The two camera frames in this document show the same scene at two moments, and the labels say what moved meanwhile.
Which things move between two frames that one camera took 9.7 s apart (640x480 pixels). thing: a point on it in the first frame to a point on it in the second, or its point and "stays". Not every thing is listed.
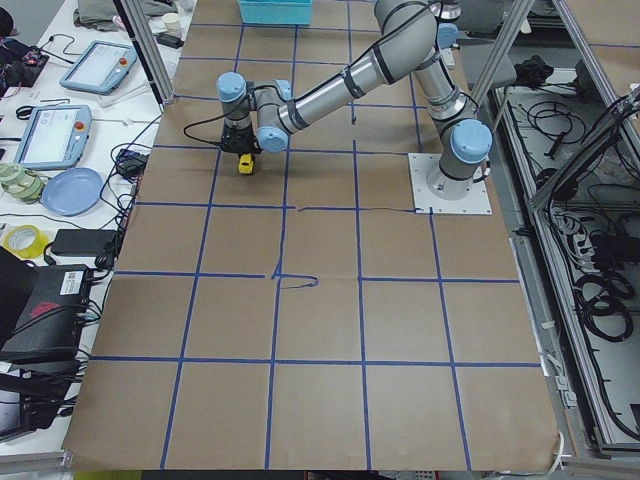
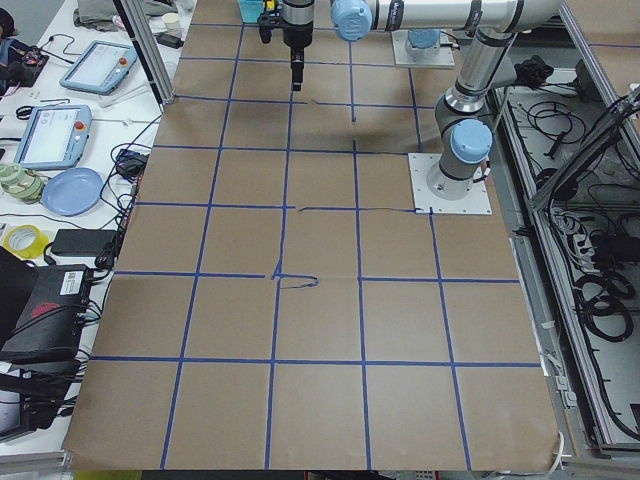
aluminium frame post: [142, 35] stays
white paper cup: [172, 21] stays
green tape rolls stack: [25, 186] stays
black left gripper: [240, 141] to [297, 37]
